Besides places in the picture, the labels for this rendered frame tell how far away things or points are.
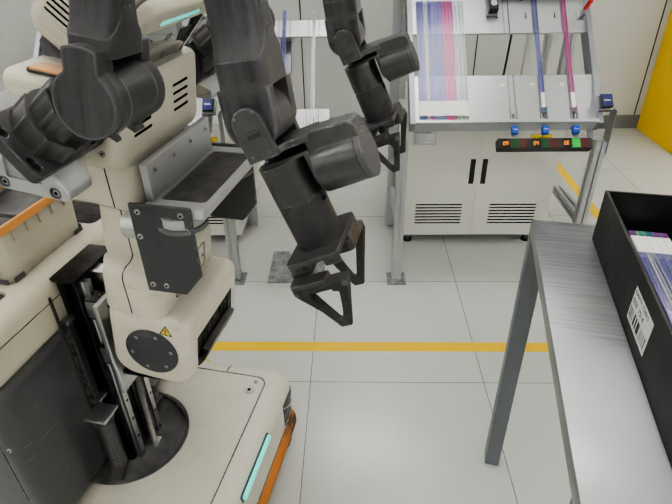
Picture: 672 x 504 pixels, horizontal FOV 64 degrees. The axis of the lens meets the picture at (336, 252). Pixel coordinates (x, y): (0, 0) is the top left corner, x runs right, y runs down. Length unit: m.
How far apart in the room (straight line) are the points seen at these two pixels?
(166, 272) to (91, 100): 0.35
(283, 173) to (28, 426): 0.78
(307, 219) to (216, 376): 1.04
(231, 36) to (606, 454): 0.66
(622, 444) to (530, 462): 0.99
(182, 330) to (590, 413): 0.66
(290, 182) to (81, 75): 0.24
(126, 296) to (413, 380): 1.19
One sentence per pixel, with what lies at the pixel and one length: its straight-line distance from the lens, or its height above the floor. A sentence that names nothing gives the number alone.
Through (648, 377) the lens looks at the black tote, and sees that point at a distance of 0.88.
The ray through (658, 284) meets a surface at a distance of 1.05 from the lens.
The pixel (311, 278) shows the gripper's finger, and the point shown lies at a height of 1.04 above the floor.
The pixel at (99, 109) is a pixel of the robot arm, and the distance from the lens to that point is 0.63.
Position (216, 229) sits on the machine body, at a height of 0.09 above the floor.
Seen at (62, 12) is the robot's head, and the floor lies 1.28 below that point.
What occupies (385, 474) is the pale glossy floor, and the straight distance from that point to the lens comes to 1.69.
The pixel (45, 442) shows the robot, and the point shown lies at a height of 0.52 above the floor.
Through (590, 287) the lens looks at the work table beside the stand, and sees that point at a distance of 1.07.
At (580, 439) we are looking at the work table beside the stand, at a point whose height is 0.80.
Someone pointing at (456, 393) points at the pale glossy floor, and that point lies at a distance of 1.92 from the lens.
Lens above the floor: 1.38
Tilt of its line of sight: 32 degrees down
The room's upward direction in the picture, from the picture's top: 1 degrees counter-clockwise
